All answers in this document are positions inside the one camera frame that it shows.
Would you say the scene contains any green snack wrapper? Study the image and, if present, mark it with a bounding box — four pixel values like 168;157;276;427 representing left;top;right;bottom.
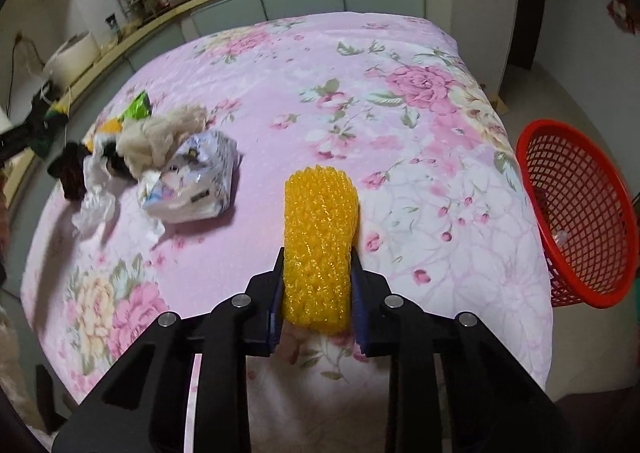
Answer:
119;90;153;122

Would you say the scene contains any white tissue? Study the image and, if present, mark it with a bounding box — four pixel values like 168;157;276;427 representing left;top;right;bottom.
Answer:
71;153;166;240

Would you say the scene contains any yellow wrapper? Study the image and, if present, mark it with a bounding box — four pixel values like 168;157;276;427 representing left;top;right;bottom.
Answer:
85;117;123;151

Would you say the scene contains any red wall decoration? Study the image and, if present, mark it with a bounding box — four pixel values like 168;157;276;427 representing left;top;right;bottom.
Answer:
606;0;640;36

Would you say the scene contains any red plastic basket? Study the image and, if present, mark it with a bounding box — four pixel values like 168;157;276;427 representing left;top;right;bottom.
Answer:
515;119;637;310

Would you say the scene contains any white rice cooker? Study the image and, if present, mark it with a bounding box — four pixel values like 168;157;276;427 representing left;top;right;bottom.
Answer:
44;32;101;88

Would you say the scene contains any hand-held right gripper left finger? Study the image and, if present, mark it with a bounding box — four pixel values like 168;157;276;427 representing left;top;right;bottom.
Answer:
52;247;287;453

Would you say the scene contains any white appliance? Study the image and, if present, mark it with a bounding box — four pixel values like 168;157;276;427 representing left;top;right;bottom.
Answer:
69;0;122;44

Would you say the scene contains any cream cloth wad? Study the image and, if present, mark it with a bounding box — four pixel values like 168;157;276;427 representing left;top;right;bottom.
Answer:
116;104;207;178

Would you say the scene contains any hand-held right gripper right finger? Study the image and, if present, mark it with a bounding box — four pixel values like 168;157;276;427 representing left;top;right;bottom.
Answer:
350;245;583;453

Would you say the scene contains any dark cloth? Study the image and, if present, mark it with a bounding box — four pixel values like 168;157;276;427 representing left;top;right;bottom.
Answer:
47;142;93;201

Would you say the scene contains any white printed plastic packet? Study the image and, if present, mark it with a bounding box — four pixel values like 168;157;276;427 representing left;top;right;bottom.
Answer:
137;129;240;224

